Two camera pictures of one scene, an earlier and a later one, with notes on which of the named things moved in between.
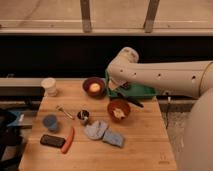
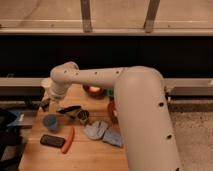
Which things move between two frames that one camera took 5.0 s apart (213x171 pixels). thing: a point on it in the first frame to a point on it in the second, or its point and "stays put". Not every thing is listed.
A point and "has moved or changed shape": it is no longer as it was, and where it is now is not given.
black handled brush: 130,99 has moved or changed shape
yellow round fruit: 95,87 stays put
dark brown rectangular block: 51,140 stays put
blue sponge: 113,139 stays put
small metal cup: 83,117 stays put
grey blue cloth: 96,130 stays put
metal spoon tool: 61,108 to 68,114
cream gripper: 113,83 to 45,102
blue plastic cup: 50,121 stays put
